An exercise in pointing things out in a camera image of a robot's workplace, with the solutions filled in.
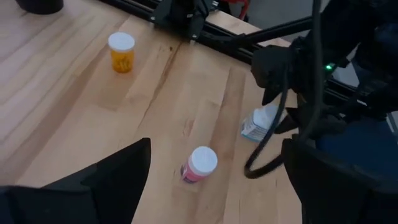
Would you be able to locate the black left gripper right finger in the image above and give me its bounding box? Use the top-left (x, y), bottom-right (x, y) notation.
top-left (281, 138), bottom-right (398, 224)

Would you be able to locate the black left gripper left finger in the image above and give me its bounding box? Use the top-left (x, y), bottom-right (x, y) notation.
top-left (0, 138), bottom-right (152, 224)

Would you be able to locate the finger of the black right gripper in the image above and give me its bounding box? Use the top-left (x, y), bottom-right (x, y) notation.
top-left (262, 86), bottom-right (282, 106)
top-left (275, 107), bottom-right (301, 133)

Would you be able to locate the small white teal carton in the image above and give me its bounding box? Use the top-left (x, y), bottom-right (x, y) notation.
top-left (240, 104), bottom-right (287, 144)

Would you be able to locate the orange bottle white cap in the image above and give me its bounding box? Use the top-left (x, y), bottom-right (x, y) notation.
top-left (107, 31), bottom-right (136, 75)

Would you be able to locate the pink bottle white cap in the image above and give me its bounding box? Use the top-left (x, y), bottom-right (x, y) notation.
top-left (180, 146), bottom-right (219, 184)

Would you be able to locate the black frame strut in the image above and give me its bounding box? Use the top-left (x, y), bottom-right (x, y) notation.
top-left (214, 16), bottom-right (313, 45)

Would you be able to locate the black table edge rail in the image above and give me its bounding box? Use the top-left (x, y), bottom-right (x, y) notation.
top-left (98, 0), bottom-right (361, 105)

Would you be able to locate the red cable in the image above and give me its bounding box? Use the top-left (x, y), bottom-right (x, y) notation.
top-left (222, 0), bottom-right (251, 20)

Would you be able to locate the black metal bracket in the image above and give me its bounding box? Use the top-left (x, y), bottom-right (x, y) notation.
top-left (150, 0), bottom-right (216, 40)

